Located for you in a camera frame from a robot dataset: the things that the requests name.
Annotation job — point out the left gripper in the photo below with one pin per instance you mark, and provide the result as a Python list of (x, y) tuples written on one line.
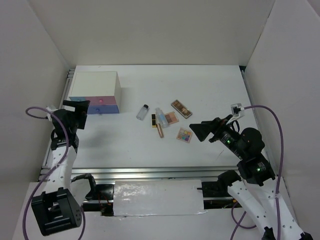
[(80, 107)]

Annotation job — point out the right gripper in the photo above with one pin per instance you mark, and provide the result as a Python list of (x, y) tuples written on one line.
[(201, 130)]

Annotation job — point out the light blue drawer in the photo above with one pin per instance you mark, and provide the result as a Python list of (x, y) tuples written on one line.
[(77, 98)]

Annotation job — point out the pink drawer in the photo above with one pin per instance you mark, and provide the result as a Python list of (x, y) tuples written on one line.
[(101, 100)]

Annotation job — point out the white drawer cabinet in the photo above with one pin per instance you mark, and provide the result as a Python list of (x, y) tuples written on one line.
[(96, 83)]

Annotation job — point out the rose gold lipstick tube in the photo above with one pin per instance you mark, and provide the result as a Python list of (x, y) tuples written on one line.
[(160, 131)]

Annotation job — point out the black gold lipstick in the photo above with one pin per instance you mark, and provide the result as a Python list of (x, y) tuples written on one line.
[(153, 120)]

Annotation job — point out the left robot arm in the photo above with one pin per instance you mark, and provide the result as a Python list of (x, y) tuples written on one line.
[(59, 207)]

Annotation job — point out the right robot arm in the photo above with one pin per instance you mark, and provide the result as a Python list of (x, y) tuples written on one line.
[(254, 186)]

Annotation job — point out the colorful eyeshadow palette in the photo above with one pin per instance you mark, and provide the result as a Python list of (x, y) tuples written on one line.
[(184, 135)]

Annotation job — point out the long brown eyeshadow palette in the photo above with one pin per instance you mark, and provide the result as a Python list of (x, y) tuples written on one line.
[(181, 109)]

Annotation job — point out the dark blue drawer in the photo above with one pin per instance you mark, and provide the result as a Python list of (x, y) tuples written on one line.
[(102, 109)]

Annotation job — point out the four pan eyeshadow palette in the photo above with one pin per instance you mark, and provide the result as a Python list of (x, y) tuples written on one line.
[(171, 118)]

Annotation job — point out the clear bottle blue label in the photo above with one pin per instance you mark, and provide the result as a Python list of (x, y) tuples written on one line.
[(161, 118)]

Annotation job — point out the small clear bottle black cap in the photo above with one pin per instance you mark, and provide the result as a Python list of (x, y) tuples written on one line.
[(142, 112)]

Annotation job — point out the white foam board cover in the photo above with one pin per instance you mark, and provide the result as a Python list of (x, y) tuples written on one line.
[(158, 198)]

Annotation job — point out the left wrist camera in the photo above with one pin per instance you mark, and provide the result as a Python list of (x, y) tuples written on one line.
[(50, 109)]

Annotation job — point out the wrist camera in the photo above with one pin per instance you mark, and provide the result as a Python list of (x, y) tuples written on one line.
[(237, 111), (50, 109)]

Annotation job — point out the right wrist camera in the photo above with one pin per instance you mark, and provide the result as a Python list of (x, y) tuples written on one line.
[(237, 111)]

